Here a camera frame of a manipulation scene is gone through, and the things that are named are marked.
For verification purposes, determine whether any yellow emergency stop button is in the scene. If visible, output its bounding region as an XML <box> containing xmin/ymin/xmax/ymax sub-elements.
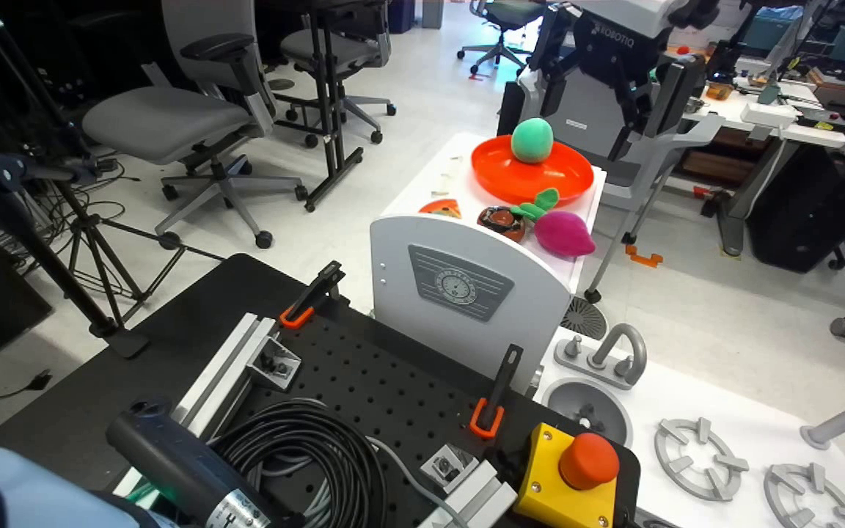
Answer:
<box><xmin>512</xmin><ymin>421</ymin><xmax>622</xmax><ymax>528</ymax></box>

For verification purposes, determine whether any white toy kitchen stove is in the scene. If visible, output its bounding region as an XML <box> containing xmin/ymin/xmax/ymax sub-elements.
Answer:
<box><xmin>533</xmin><ymin>329</ymin><xmax>845</xmax><ymax>528</ymax></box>

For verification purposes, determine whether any orange black clamp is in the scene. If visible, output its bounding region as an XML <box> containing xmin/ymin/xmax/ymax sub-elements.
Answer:
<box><xmin>469</xmin><ymin>343</ymin><xmax>521</xmax><ymax>439</ymax></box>
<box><xmin>279</xmin><ymin>261</ymin><xmax>343</xmax><ymax>329</ymax></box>

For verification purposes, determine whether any aluminium rail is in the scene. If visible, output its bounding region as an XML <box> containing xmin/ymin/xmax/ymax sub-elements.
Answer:
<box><xmin>417</xmin><ymin>445</ymin><xmax>515</xmax><ymax>528</ymax></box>
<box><xmin>106</xmin><ymin>314</ymin><xmax>301</xmax><ymax>516</ymax></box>

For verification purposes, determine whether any right orange black clamp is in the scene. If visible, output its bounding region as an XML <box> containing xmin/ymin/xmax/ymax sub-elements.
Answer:
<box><xmin>469</xmin><ymin>343</ymin><xmax>521</xmax><ymax>439</ymax></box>

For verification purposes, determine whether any orange plastic plate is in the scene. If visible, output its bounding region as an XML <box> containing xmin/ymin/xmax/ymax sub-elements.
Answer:
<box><xmin>469</xmin><ymin>135</ymin><xmax>596</xmax><ymax>204</ymax></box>

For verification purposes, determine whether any toy pizza slice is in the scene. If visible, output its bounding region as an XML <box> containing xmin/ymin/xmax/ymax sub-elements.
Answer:
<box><xmin>418</xmin><ymin>198</ymin><xmax>461</xmax><ymax>216</ymax></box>

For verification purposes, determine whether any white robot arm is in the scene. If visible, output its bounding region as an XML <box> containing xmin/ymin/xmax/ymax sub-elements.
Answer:
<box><xmin>527</xmin><ymin>0</ymin><xmax>719</xmax><ymax>160</ymax></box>

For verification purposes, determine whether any left orange black clamp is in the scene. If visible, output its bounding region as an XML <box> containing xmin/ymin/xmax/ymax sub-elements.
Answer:
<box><xmin>279</xmin><ymin>261</ymin><xmax>343</xmax><ymax>329</ymax></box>

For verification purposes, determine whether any chocolate toy donut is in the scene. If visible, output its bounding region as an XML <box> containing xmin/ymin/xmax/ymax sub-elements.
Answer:
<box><xmin>478</xmin><ymin>204</ymin><xmax>527</xmax><ymax>242</ymax></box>

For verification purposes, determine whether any purple plush beet toy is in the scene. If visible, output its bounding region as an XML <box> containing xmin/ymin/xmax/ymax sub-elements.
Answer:
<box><xmin>512</xmin><ymin>186</ymin><xmax>596</xmax><ymax>261</ymax></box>

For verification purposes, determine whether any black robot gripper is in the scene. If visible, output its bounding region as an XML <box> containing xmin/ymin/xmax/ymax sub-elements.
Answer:
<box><xmin>527</xmin><ymin>6</ymin><xmax>710</xmax><ymax>160</ymax></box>

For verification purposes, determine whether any black perforated breadboard table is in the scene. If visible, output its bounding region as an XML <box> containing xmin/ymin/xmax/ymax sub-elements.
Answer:
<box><xmin>0</xmin><ymin>251</ymin><xmax>643</xmax><ymax>528</ymax></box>

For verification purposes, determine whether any grey office chair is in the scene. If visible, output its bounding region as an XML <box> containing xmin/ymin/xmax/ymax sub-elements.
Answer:
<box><xmin>82</xmin><ymin>0</ymin><xmax>308</xmax><ymax>248</ymax></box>

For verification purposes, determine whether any black camera tripod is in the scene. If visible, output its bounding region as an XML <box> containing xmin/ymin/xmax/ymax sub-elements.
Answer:
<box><xmin>0</xmin><ymin>0</ymin><xmax>229</xmax><ymax>339</ymax></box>

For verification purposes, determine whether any left aluminium rail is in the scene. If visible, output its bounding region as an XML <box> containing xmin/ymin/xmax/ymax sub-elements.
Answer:
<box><xmin>106</xmin><ymin>314</ymin><xmax>301</xmax><ymax>516</ymax></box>

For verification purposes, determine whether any coiled black cable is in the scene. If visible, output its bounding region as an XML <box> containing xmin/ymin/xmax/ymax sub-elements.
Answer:
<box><xmin>208</xmin><ymin>396</ymin><xmax>386</xmax><ymax>528</ymax></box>

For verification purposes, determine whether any white toy kitchen counter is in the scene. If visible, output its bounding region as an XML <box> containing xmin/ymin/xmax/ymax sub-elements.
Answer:
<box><xmin>368</xmin><ymin>132</ymin><xmax>582</xmax><ymax>392</ymax></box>

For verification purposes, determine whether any right aluminium rail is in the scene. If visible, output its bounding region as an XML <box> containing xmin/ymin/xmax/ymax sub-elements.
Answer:
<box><xmin>417</xmin><ymin>445</ymin><xmax>515</xmax><ymax>528</ymax></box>

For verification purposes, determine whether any green plush ball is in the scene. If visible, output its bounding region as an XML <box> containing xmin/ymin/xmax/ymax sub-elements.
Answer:
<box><xmin>511</xmin><ymin>117</ymin><xmax>553</xmax><ymax>164</ymax></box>

